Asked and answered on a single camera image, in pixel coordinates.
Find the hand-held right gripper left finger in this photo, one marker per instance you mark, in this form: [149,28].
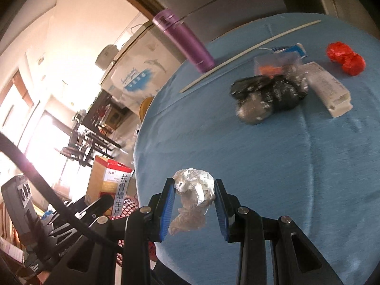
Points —
[166,210]

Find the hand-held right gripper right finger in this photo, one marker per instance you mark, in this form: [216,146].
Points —
[222,213]

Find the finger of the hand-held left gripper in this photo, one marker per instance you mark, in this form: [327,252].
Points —
[99,203]
[61,233]

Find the red plastic mesh basket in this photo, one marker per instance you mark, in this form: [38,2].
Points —
[130,204]

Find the black plastic bag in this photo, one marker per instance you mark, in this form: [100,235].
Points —
[276,95]

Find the clear plastic packet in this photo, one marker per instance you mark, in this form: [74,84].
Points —
[270,65]

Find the white paper box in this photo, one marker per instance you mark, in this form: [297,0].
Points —
[329,92]

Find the orange and red carton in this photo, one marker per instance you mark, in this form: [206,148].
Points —
[101,178]

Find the dark wooden chair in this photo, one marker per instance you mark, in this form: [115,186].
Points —
[86,148]

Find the blue tablecloth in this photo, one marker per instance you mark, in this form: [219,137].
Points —
[267,160]

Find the dark wooden dining table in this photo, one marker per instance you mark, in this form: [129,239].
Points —
[101,109]

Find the yellow desk fan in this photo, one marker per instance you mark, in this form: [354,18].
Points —
[145,107]

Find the white box with blue print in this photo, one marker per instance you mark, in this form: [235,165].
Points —
[139,74]

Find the white round appliance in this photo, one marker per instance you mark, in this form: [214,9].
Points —
[105,55]

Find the thin white stick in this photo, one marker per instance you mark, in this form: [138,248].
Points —
[237,56]

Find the purple bottle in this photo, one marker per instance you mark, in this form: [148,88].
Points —
[184,40]

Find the blue and white wrapper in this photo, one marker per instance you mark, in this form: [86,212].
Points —
[292,49]

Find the crumpled red plastic bag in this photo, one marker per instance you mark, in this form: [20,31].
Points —
[350,61]

